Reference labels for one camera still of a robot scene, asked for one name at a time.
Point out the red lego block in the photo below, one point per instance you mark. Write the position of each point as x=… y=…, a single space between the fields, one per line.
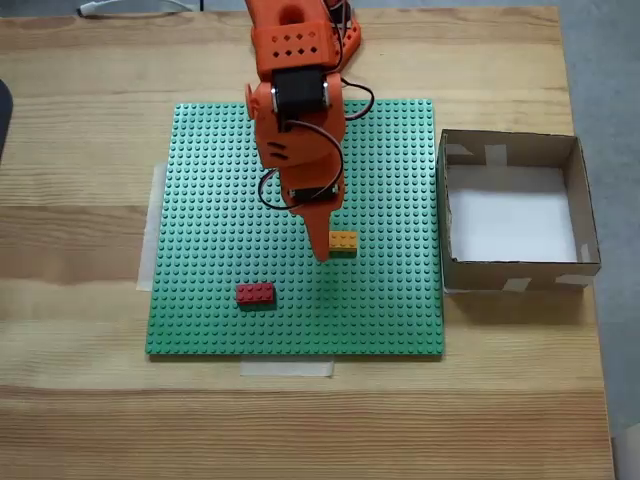
x=255 y=293

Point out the white paper sheet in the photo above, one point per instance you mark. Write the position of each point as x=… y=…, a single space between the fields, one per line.
x=510 y=220

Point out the open cardboard box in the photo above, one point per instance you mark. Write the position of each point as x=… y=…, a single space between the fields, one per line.
x=520 y=281

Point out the green lego baseplate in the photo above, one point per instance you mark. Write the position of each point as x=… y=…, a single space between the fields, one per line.
x=210 y=240

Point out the masking tape strip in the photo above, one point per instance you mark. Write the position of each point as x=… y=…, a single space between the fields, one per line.
x=285 y=369
x=147 y=240

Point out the yellow lego block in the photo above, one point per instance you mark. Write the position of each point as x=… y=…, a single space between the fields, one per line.
x=345 y=241

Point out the black rounded object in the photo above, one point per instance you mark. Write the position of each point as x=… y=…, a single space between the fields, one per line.
x=4 y=115

